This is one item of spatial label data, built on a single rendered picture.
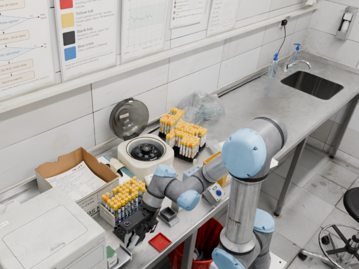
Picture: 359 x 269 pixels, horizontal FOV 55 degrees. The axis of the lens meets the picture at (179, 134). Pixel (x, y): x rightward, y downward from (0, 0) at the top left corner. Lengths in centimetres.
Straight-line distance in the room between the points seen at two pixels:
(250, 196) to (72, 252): 54
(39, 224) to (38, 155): 56
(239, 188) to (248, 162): 12
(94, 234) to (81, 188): 52
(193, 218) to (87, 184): 50
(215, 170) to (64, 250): 54
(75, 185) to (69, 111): 33
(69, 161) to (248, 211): 95
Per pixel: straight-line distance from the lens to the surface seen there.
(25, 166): 168
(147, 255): 144
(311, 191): 329
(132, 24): 170
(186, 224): 154
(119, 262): 137
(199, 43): 209
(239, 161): 91
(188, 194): 120
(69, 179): 166
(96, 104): 173
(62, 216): 119
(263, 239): 126
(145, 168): 163
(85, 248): 113
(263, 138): 91
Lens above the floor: 204
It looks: 35 degrees down
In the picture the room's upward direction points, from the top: 6 degrees clockwise
